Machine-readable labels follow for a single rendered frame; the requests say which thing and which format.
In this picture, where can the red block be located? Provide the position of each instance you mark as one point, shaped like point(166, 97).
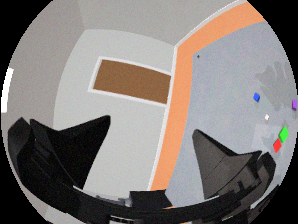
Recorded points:
point(277, 145)

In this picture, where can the small purple block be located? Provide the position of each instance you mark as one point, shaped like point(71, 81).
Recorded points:
point(294, 104)

